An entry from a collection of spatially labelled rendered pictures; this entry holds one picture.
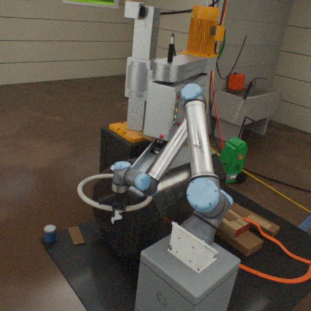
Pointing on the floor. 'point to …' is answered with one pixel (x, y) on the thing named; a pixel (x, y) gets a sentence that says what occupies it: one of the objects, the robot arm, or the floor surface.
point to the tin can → (50, 234)
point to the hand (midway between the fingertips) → (112, 218)
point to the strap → (287, 253)
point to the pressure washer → (235, 157)
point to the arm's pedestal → (183, 281)
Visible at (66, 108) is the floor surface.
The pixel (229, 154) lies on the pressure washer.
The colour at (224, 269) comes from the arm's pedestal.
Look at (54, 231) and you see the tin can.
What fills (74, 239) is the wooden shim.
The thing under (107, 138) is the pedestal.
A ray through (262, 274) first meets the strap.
